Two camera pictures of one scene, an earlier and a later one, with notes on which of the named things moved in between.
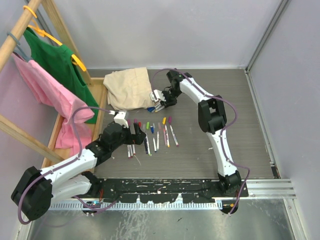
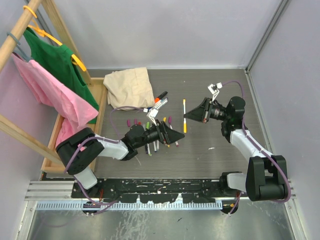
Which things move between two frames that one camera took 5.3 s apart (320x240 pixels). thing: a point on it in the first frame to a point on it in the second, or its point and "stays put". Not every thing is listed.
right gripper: x=168 y=103 to x=200 y=112
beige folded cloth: x=129 y=89 stays put
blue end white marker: x=154 y=145 stays put
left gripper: x=133 y=138 to x=165 y=134
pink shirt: x=54 y=93 stays put
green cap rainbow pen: x=149 y=153 stays put
